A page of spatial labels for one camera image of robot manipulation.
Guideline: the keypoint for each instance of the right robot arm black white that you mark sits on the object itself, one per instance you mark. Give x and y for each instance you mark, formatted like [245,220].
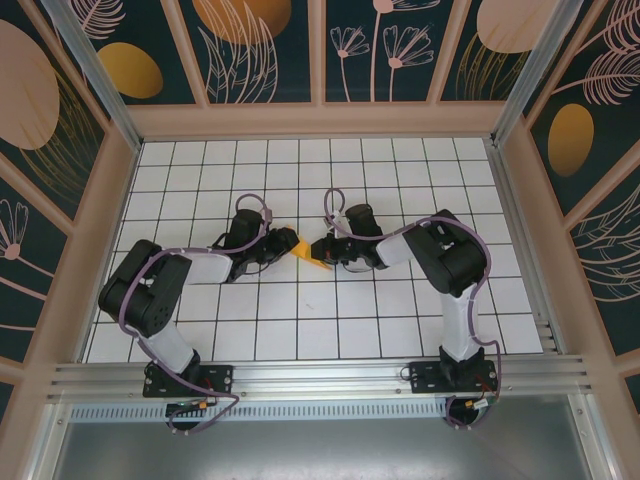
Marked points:
[445,260]

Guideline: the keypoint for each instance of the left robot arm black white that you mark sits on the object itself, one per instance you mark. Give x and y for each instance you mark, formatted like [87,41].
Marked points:
[140,295]

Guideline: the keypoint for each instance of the grey metal sheet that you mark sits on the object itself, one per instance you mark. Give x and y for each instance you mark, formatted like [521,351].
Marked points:
[320,450]

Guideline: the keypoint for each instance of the small circuit board with connector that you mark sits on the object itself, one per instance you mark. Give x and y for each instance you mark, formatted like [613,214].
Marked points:
[195,406]
[482,402]

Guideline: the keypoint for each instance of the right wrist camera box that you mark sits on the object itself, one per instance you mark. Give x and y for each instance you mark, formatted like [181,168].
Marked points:
[337,220]

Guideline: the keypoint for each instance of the aluminium front rail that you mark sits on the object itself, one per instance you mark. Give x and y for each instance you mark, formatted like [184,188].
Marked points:
[320,380]

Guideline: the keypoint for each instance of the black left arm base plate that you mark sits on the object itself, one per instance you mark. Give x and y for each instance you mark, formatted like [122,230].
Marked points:
[220,380]

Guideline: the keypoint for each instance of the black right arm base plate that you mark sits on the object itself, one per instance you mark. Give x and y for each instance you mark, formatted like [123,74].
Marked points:
[425,377]

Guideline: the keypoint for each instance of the aluminium side rail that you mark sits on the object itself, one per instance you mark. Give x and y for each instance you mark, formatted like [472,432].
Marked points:
[506,200]

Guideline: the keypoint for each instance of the aluminium corner post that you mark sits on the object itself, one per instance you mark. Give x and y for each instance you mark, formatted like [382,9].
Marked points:
[95,70]
[540,70]

